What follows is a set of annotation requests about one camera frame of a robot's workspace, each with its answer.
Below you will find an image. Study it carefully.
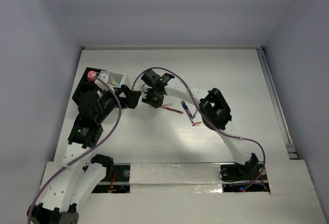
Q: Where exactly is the white slatted organizer container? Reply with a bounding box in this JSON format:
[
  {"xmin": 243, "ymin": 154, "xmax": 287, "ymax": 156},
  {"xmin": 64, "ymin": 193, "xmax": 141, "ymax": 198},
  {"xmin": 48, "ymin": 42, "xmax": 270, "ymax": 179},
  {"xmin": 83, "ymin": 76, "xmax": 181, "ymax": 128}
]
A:
[{"xmin": 110, "ymin": 72, "xmax": 131, "ymax": 109}]

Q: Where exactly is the black organizer container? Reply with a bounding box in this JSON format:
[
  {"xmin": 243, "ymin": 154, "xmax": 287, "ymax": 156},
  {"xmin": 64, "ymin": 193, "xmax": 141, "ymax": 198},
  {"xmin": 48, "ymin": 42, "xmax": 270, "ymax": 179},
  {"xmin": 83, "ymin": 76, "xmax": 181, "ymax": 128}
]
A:
[{"xmin": 72, "ymin": 67, "xmax": 101, "ymax": 105}]

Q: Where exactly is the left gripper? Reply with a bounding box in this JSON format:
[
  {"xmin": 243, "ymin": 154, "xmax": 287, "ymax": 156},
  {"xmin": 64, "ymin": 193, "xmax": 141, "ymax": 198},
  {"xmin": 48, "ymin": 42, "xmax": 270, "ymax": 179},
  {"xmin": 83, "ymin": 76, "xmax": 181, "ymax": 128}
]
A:
[{"xmin": 95, "ymin": 84, "xmax": 141, "ymax": 123}]

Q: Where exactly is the blue gel pen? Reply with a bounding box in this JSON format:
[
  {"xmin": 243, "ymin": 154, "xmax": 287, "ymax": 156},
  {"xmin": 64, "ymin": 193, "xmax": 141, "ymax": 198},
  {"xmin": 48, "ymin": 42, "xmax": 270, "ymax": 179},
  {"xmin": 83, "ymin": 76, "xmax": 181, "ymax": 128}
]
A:
[{"xmin": 181, "ymin": 100, "xmax": 194, "ymax": 124}]

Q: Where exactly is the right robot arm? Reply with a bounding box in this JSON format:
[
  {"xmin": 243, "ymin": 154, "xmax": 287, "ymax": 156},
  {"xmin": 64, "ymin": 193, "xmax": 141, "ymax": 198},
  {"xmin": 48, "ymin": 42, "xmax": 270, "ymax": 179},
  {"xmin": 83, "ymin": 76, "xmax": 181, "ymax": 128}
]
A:
[{"xmin": 141, "ymin": 69, "xmax": 259, "ymax": 179}]

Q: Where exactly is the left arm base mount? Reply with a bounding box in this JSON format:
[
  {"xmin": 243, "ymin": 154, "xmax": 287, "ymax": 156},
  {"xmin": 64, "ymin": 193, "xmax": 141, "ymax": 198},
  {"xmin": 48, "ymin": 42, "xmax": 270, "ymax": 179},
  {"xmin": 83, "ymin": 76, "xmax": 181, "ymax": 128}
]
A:
[{"xmin": 92, "ymin": 164, "xmax": 131, "ymax": 194}]

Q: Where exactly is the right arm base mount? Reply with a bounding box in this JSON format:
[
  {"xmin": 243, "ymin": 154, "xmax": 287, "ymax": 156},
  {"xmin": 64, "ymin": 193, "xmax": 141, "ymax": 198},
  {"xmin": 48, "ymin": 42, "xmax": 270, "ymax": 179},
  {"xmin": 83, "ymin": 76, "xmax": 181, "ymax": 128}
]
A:
[{"xmin": 218, "ymin": 153, "xmax": 270, "ymax": 193}]

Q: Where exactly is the dark red ink pen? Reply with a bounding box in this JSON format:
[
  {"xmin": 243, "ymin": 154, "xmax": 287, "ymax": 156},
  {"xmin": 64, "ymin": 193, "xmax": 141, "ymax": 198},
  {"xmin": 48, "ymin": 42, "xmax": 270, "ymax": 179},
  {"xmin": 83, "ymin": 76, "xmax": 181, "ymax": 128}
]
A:
[{"xmin": 161, "ymin": 106, "xmax": 184, "ymax": 114}]

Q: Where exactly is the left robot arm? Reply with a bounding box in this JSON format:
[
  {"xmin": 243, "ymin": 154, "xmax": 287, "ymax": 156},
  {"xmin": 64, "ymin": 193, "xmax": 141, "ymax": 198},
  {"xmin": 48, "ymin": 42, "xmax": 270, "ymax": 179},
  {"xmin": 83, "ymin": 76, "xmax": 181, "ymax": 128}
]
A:
[{"xmin": 27, "ymin": 83, "xmax": 141, "ymax": 223}]

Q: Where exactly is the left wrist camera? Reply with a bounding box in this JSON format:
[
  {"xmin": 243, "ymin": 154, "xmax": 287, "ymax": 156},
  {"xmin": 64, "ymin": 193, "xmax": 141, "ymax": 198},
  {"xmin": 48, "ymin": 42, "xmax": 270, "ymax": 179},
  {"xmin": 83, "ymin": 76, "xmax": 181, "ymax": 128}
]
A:
[{"xmin": 95, "ymin": 70, "xmax": 114, "ymax": 90}]

